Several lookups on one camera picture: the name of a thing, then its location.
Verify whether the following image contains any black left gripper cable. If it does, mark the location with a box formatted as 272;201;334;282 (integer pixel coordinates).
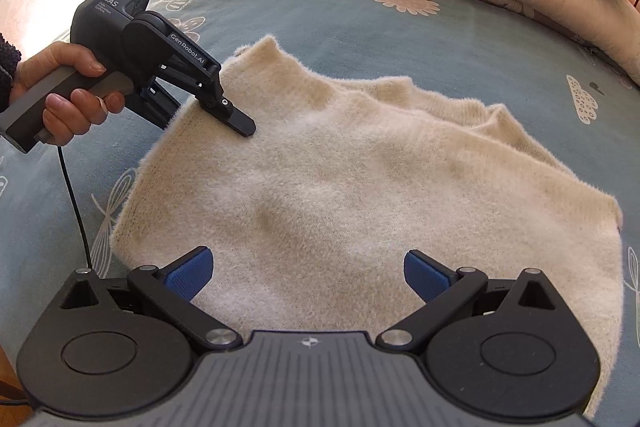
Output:
0;144;95;408

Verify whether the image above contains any cream fuzzy sweater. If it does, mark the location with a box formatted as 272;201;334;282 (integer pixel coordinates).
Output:
109;34;626;425

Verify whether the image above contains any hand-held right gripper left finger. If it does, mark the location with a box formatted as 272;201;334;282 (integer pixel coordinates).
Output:
57;246;242;351

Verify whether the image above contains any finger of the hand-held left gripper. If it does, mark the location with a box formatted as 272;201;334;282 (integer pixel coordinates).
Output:
140;76;190;131
164;64;257;138

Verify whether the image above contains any person's left hand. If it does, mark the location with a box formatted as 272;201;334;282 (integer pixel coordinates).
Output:
9;41;127;148

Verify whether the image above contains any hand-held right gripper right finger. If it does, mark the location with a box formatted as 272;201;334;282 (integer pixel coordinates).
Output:
376;245;568;351

